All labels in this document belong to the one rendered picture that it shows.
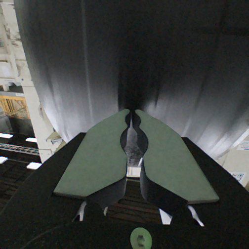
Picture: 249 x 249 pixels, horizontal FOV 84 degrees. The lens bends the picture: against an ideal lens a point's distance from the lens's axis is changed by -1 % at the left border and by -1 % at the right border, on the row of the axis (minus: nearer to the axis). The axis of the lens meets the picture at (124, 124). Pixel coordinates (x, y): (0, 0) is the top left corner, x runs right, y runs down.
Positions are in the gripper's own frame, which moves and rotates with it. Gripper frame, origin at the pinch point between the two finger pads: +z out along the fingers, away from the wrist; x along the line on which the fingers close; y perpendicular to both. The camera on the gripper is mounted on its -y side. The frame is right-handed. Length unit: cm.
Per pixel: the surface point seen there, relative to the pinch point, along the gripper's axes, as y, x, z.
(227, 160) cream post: 23.0, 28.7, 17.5
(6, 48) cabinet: 35, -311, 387
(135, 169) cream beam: 55, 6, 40
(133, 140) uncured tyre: 4.5, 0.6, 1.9
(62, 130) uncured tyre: 4.2, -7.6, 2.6
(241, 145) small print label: 17.9, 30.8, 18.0
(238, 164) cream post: 24.3, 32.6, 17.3
